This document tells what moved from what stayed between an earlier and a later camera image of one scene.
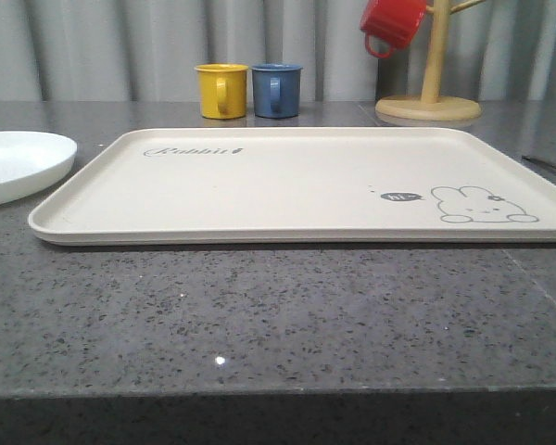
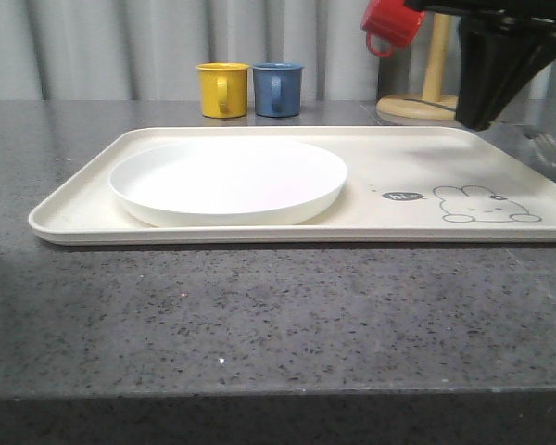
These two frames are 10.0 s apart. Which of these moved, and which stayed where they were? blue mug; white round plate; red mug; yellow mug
Moved: white round plate
Stayed: yellow mug; red mug; blue mug
